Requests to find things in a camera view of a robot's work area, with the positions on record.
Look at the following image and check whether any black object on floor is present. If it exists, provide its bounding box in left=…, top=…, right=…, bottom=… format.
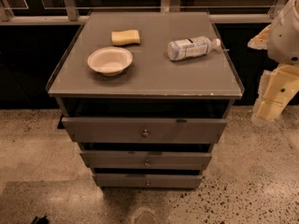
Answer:
left=31, top=216, right=50, bottom=224

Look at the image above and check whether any white paper bowl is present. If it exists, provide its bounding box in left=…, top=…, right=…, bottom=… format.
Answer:
left=87, top=47, right=133, bottom=77

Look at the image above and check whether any metal window railing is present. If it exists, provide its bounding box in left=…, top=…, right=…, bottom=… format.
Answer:
left=0, top=0, right=288, bottom=25

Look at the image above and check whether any clear plastic water bottle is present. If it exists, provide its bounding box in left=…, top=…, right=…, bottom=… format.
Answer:
left=167, top=36, right=221, bottom=62

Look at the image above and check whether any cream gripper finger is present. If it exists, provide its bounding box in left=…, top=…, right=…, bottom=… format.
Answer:
left=248, top=25, right=270, bottom=49

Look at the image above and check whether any grey drawer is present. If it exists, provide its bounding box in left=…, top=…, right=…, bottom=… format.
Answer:
left=80, top=150, right=211, bottom=170
left=62, top=117, right=226, bottom=144
left=93, top=174, right=202, bottom=189

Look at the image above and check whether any yellow sponge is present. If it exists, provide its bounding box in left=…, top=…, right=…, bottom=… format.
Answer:
left=111, top=30, right=140, bottom=46

